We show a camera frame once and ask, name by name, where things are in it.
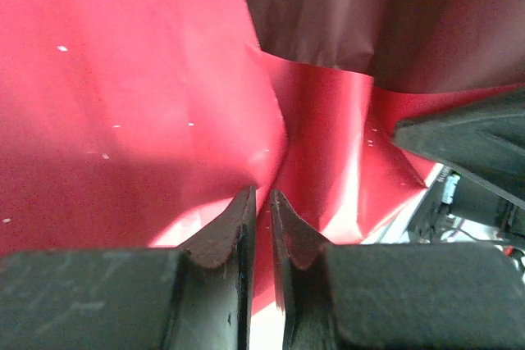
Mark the red wrapping paper sheet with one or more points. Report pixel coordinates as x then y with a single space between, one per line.
123 79

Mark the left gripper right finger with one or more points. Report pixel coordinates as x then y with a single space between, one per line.
410 301

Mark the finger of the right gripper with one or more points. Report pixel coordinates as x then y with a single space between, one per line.
471 141

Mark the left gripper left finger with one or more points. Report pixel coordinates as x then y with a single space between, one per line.
102 301

